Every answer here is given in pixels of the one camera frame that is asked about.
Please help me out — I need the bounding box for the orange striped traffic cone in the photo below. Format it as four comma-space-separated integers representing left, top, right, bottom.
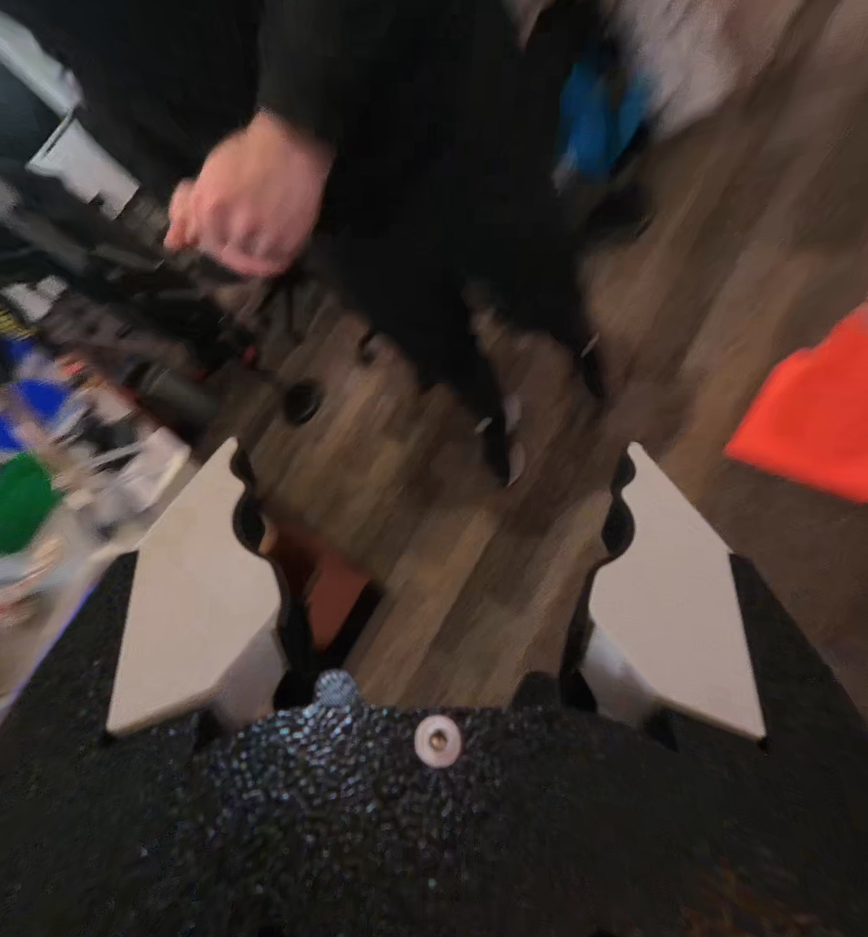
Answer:
724, 257, 868, 506

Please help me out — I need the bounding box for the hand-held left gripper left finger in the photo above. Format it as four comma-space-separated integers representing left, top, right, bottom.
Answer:
108, 440, 291, 736

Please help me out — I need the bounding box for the green parts bin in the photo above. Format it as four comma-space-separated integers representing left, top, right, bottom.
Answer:
0, 454, 66, 557

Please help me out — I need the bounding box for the grey work table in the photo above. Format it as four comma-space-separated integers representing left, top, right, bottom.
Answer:
0, 337, 201, 733

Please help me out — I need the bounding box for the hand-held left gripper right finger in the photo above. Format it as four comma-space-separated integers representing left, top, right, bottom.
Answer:
573, 444, 767, 740

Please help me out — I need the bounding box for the blue bag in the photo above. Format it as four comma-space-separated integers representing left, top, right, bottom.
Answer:
559, 52, 654, 184

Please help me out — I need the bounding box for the cardboard box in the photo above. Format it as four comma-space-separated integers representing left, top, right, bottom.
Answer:
259, 520, 384, 674

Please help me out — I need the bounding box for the small blue parts bin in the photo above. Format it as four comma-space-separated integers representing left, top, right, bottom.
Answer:
10, 378, 76, 426

